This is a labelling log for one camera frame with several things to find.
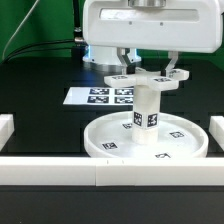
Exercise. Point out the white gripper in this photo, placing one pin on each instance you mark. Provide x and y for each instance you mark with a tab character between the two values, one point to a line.
176	25

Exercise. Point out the white cross-shaped table base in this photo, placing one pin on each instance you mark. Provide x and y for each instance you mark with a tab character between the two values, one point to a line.
153	80

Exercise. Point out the white round table top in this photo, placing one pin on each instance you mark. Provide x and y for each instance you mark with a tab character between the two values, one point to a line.
116	136

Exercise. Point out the white fiducial marker sheet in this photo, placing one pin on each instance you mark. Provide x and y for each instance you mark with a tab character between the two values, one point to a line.
99	96

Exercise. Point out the white right fence block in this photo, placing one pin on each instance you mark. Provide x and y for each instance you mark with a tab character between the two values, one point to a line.
216	129

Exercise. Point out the white fence block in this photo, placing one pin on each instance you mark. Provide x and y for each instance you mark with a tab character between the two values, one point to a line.
216	129
6	128

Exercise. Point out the white left fence block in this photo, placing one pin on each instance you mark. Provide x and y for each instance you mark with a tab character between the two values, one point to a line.
6	128

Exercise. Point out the white front fence bar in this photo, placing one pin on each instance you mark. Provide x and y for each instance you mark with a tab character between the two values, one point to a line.
74	171

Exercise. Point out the black vertical cable connector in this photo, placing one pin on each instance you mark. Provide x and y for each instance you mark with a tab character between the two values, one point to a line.
77	31

